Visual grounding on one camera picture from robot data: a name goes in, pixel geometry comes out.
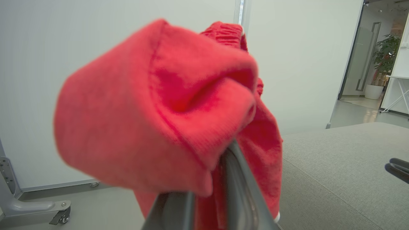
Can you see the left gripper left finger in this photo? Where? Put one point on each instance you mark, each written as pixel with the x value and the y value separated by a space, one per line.
pixel 174 212

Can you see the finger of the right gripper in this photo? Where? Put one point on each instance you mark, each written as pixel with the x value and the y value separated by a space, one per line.
pixel 401 164

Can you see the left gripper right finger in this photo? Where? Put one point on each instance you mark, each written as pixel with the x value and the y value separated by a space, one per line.
pixel 243 198

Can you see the red garment with white trim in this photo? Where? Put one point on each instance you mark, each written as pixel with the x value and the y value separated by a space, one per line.
pixel 127 111

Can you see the white plant pot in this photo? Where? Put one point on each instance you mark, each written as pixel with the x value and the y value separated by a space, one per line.
pixel 373 92

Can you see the small round partition leveller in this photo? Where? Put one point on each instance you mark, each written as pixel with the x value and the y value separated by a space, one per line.
pixel 94 184

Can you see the white folding table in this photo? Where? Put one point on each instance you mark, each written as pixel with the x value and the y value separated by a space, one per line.
pixel 399 77

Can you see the frosted glass door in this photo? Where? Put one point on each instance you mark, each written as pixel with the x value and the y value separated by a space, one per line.
pixel 358 64

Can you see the black caster wheel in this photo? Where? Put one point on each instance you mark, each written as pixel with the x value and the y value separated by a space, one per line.
pixel 64 218

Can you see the green potted plant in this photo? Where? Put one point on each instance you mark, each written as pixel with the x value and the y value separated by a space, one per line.
pixel 386 52

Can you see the grey partition foot with bracket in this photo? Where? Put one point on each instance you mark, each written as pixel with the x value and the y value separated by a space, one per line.
pixel 28 206

